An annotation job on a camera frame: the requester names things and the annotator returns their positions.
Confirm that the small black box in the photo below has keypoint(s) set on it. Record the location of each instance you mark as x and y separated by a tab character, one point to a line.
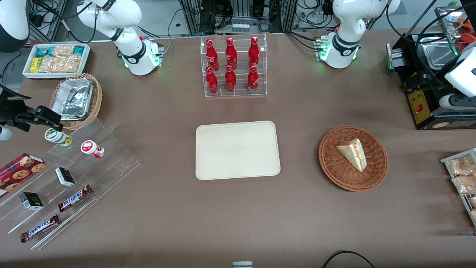
65	176
31	201

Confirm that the shiny metal tray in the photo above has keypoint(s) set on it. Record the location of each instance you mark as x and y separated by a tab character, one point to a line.
437	56

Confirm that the triangle sandwich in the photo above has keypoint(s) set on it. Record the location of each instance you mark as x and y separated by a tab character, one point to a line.
353	152

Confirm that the black machine with yellow panel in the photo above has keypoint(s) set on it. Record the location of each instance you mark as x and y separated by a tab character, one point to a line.
418	89

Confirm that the clear bag of crackers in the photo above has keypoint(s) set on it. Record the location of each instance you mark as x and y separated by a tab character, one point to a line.
59	64
63	50

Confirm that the light tan wicker basket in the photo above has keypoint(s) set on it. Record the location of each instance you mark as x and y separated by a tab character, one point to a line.
96	100

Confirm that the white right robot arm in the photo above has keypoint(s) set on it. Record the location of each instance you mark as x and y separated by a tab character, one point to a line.
130	56

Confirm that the clear acrylic stepped shelf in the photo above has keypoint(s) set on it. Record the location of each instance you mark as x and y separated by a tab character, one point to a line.
111	163

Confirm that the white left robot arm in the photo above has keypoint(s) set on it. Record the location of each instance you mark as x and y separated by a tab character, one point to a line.
346	22

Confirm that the aluminium foil tray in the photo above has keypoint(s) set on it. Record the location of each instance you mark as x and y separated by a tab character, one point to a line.
72	98

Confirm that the clear acrylic bottle rack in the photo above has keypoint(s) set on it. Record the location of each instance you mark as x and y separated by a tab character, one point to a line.
241	89

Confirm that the clear bag of pastry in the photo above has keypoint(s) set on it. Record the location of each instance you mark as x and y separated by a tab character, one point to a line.
465	184
463	165

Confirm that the round brown wicker basket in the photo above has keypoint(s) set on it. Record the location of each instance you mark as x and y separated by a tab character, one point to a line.
334	167

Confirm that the yellow snack packet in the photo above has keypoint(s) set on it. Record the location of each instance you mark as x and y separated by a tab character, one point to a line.
34	65

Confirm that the green white yogurt bottle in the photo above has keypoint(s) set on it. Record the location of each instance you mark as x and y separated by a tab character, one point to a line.
57	136

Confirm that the white snack bin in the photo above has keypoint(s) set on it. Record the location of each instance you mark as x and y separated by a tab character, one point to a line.
28	72

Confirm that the small grey object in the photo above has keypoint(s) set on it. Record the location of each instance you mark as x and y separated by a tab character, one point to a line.
242	265

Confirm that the red orange food item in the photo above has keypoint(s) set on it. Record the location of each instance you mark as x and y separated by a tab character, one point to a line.
469	39

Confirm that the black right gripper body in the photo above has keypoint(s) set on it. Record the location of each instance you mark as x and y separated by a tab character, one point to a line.
8	111

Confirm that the red cookie box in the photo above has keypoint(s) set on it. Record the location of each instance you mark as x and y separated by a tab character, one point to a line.
18	173

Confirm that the teal snack packet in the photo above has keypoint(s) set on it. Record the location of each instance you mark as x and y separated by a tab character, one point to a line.
78	50
42	52

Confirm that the Snickers chocolate bar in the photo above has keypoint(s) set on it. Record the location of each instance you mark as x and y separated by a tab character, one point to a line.
74	198
39	228

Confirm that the red cola bottle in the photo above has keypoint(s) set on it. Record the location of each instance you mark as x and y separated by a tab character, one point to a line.
253	79
254	52
212	82
230	80
211	54
231	54

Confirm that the beige rectangular tray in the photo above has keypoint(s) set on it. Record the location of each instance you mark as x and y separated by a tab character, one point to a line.
238	150

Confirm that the red white yogurt bottle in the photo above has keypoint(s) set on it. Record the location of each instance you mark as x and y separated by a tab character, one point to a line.
91	148

